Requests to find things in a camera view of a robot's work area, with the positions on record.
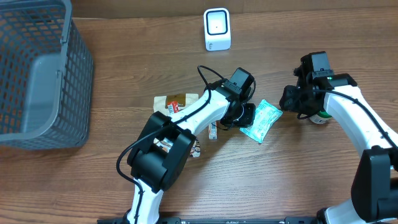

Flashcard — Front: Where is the teal wet wipes pack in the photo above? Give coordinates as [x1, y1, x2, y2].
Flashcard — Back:
[240, 100, 283, 144]

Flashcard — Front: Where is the green lid jar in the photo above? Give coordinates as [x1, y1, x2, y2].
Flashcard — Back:
[310, 111, 332, 124]

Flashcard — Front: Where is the orange Kleenex tissue pack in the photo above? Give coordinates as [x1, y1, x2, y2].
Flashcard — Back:
[208, 122, 218, 140]

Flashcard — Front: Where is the red snack stick packet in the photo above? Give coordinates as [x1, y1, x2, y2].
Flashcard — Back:
[167, 101, 179, 114]

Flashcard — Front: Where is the beige snack pouch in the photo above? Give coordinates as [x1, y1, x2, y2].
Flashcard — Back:
[153, 93, 201, 157]

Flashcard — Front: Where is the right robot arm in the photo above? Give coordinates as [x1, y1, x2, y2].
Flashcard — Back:
[279, 51, 397, 223]

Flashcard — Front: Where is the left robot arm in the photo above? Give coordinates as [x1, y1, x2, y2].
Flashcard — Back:
[122, 67, 256, 223]

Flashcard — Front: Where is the white barcode scanner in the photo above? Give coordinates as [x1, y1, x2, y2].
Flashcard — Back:
[203, 7, 231, 52]

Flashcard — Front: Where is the grey plastic mesh basket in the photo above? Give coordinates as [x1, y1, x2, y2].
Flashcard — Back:
[1, 0, 94, 150]

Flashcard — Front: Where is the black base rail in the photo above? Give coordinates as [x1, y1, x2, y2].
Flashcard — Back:
[96, 216, 376, 224]

